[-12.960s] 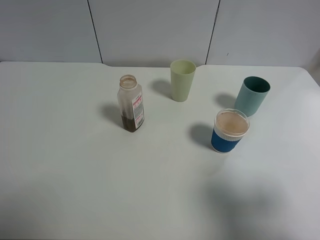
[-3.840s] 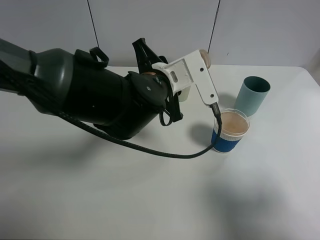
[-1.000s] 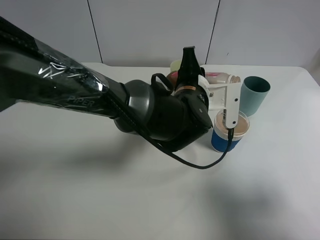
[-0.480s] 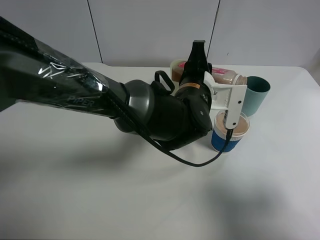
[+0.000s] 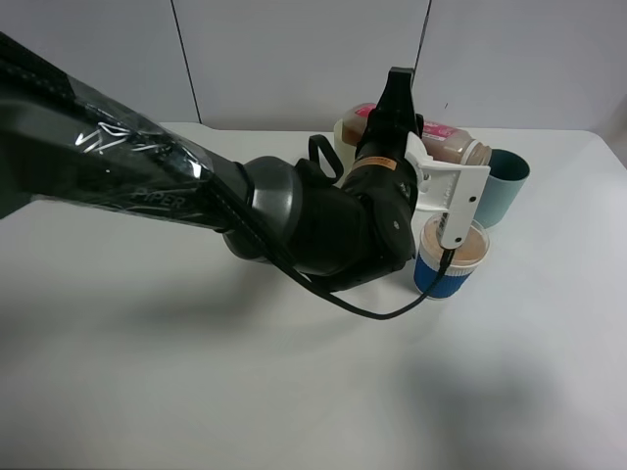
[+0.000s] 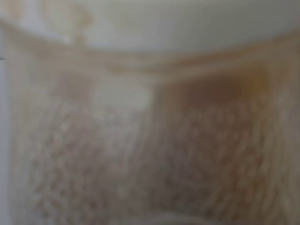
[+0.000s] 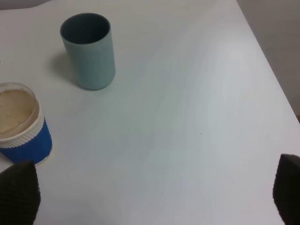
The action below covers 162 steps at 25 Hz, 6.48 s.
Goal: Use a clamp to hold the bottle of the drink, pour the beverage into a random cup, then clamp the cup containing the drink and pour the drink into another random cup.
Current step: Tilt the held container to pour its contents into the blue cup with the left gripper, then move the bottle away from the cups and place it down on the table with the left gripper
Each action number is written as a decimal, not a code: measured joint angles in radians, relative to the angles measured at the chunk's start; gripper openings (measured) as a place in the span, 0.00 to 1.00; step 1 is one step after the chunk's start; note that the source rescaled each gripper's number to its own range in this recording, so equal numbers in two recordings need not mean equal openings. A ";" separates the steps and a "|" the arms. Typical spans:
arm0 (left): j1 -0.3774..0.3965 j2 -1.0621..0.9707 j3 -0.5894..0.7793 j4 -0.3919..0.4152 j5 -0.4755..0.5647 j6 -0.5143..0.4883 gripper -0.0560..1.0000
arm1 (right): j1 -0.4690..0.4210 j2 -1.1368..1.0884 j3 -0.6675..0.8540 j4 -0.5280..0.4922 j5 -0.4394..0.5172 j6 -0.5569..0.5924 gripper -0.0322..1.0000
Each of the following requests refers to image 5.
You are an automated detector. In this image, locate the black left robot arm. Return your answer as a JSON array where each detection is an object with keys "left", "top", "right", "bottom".
[{"left": 1, "top": 36, "right": 423, "bottom": 292}]

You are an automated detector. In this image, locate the blue sleeved coffee cup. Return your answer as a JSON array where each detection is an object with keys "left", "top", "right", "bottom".
[{"left": 412, "top": 213, "right": 492, "bottom": 301}]

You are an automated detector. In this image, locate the teal plastic cup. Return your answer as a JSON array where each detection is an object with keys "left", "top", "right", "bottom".
[{"left": 474, "top": 149, "right": 530, "bottom": 228}]

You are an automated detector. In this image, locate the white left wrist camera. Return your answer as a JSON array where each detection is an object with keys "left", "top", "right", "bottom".
[{"left": 405, "top": 132, "right": 490, "bottom": 250}]

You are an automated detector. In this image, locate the pale green plastic cup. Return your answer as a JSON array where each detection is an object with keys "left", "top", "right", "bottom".
[{"left": 333, "top": 118, "right": 363, "bottom": 176}]

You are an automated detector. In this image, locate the clear plastic drink bottle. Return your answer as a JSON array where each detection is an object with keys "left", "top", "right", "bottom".
[{"left": 341, "top": 103, "right": 492, "bottom": 165}]

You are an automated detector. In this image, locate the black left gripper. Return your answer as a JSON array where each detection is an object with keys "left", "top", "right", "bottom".
[{"left": 342, "top": 67, "right": 422, "bottom": 196}]

